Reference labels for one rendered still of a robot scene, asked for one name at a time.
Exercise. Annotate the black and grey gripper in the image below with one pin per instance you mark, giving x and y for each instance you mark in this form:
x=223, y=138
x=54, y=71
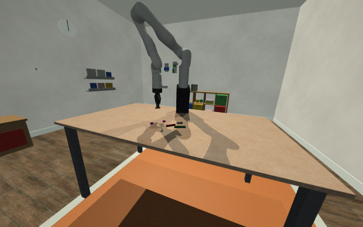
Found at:
x=157, y=96

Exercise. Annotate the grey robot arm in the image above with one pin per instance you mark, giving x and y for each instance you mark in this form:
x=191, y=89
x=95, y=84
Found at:
x=141, y=13

